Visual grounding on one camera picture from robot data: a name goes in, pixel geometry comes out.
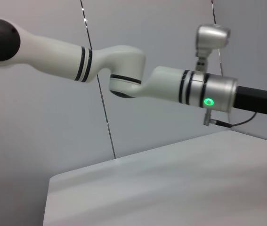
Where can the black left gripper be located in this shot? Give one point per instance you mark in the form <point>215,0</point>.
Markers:
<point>255,100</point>

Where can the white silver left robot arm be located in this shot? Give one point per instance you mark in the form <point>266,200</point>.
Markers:
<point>53,58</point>

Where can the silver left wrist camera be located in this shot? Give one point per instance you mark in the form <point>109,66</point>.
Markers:
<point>212,35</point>

